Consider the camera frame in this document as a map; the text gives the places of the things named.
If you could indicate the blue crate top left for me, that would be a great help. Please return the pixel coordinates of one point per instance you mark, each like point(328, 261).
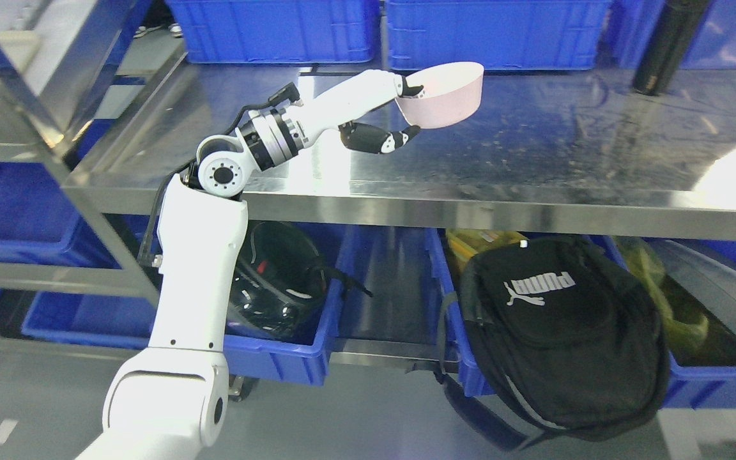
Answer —
point(278, 32)

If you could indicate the black cylindrical bottle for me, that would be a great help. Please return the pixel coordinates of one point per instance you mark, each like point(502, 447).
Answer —
point(676, 26)

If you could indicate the black helmet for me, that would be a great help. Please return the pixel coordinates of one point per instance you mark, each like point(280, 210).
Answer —
point(281, 282)

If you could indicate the blue crate top middle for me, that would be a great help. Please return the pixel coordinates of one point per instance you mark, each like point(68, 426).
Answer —
point(500, 35)

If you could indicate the blue bin with helmet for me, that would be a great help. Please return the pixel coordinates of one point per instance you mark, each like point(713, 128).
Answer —
point(125, 322)

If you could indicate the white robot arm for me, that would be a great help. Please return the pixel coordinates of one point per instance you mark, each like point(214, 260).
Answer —
point(170, 400)

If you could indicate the blue bin lower right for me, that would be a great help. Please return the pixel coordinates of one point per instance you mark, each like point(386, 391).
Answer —
point(705, 378)

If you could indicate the steel work table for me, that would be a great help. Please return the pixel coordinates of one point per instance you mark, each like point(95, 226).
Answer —
point(577, 152)

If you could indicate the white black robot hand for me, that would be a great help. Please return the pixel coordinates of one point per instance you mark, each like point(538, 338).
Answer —
point(341, 106)

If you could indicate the black puma backpack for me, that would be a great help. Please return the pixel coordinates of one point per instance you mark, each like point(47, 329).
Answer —
point(570, 341)

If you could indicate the yellow plastic bag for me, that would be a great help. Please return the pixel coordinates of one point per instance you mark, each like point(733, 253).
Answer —
point(688, 332)

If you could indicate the steel shelf rack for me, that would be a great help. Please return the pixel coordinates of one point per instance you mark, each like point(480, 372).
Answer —
point(58, 59)

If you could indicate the blue crate top right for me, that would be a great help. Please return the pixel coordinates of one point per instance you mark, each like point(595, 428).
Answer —
point(630, 24)

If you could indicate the pink ikea bowl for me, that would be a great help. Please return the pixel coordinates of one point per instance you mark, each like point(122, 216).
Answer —
point(451, 93)

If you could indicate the blue bin under backpack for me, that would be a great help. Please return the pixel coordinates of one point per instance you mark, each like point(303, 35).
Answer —
point(452, 350)

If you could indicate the blue crate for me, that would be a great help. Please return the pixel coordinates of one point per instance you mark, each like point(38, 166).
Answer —
point(630, 24)
point(500, 35)
point(278, 32)

